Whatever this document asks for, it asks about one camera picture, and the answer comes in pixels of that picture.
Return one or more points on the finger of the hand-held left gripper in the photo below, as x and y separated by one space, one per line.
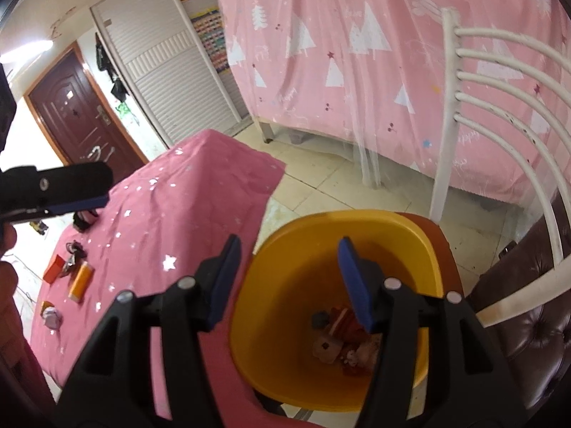
22 217
80 203

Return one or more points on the bunch of keys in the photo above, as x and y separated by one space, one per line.
75 248

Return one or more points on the black hanging bag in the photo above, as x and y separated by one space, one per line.
119 89
103 53

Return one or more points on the person's left forearm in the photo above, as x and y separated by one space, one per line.
18 365

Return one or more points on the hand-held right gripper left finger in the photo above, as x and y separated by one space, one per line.
223 285

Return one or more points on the pink star tablecloth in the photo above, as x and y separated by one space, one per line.
178 196

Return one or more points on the peach sock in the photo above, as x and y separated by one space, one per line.
328 347

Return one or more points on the black wall television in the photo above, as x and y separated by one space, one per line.
5 107

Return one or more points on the cream sock ball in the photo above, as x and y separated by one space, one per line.
363 353

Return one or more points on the colourful grid poster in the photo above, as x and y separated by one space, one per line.
210 40

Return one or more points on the dark red door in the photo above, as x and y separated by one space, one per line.
71 111

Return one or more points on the yellow plastic bin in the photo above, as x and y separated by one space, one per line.
276 321

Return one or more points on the white metal chair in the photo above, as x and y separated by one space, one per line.
447 98

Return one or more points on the wooden bed frame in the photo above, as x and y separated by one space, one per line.
266 131

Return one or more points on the black and white sock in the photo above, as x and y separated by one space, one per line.
84 219

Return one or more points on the white louvered wardrobe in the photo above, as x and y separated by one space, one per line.
156 53

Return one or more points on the small yellow black object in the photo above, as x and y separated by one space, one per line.
38 226

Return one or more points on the blue sock ball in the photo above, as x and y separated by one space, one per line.
320 319

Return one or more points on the ceiling lamp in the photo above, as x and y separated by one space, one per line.
26 48

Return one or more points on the red striped sock roll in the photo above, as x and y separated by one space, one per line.
345 322

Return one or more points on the orange cardboard box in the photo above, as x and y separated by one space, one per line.
81 281
54 269

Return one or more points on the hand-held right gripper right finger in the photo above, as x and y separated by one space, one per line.
357 285

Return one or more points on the pink tree print curtain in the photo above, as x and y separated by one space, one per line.
334 31

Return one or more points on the brown tufted seat cushion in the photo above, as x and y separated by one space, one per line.
535 343

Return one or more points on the silver wrapper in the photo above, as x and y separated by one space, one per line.
52 319

